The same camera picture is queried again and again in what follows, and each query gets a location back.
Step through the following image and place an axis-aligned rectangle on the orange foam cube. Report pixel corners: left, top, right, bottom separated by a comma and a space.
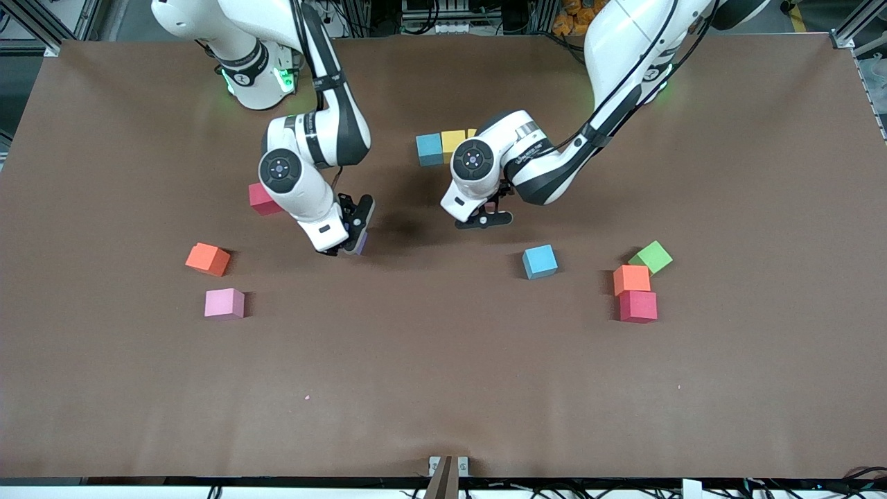
184, 242, 231, 278
613, 265, 652, 297

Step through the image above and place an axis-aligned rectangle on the blue foam cube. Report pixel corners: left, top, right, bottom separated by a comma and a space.
416, 133, 445, 168
521, 244, 559, 281

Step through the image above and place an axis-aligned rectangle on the bag of orange items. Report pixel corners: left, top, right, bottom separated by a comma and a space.
552, 0, 597, 37

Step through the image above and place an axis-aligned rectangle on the white power strip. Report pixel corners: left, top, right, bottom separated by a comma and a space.
416, 19, 479, 35

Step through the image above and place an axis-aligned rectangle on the green foam cube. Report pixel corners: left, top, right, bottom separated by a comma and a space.
628, 240, 674, 275

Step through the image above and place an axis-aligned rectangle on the grey metal camera bracket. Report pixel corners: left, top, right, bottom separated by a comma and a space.
424, 455, 470, 499

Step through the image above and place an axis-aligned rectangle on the aluminium frame profile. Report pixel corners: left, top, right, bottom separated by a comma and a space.
832, 0, 887, 51
14, 0, 105, 58

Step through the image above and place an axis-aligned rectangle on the red foam cube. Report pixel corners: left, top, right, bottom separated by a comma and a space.
618, 290, 658, 324
248, 182, 283, 216

